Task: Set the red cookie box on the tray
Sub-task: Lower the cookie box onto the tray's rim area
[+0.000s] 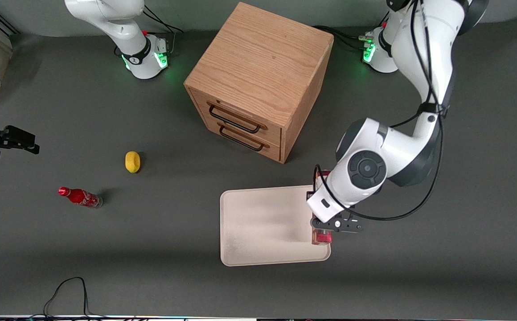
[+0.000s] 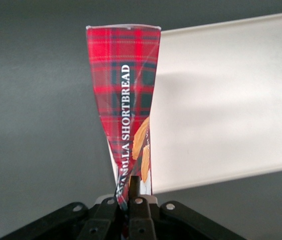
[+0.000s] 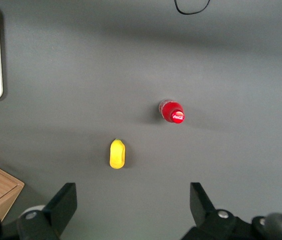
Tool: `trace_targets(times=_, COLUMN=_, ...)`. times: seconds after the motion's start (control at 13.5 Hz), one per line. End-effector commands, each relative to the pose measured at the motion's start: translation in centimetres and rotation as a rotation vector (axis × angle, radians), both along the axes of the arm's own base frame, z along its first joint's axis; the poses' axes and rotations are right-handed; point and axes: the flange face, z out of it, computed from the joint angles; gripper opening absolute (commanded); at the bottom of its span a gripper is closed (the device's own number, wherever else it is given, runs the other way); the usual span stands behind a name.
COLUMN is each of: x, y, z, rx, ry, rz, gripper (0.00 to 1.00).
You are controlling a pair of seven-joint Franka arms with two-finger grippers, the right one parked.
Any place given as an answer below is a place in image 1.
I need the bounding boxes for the beige plastic tray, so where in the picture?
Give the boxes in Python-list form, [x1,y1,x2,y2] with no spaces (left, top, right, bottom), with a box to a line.
[220,185,332,267]

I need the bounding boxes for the red cola bottle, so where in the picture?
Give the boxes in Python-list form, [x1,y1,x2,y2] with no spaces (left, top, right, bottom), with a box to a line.
[58,186,103,209]

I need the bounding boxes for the black right base cables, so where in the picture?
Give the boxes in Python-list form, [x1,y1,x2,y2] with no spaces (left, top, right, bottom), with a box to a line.
[142,4,184,56]

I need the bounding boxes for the red cookie box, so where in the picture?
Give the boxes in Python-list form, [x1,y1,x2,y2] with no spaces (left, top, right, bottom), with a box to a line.
[311,169,333,246]

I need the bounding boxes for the wooden drawer cabinet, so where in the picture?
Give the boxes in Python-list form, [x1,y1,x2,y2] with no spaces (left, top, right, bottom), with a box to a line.
[184,1,335,164]

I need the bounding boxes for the black left base cables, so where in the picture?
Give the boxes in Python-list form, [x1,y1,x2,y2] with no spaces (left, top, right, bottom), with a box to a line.
[313,11,390,49]

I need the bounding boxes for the wooden drawer front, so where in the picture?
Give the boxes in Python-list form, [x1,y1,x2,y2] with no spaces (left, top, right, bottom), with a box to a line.
[189,88,282,145]
[205,117,281,162]

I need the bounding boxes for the yellow toy lemon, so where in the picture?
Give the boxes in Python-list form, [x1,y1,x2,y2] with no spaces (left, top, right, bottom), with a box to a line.
[125,151,141,173]

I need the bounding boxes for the thin black table cable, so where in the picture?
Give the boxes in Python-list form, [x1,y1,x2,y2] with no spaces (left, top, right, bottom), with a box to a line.
[43,276,107,319]

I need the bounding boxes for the black base cables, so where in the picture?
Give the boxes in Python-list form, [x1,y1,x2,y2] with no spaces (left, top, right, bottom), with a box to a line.
[313,11,390,49]
[142,4,184,56]

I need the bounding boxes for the black metal drawer handle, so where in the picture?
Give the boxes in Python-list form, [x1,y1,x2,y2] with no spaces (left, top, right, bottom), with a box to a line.
[208,102,268,134]
[218,121,270,152]

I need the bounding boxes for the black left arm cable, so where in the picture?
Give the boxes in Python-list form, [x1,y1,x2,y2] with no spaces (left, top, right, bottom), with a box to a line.
[314,0,445,222]

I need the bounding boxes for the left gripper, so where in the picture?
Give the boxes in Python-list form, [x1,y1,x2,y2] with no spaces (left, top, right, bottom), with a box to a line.
[307,184,364,233]

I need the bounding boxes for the aluminium frame rail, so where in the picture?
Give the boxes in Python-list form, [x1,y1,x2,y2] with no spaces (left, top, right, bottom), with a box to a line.
[0,8,18,36]

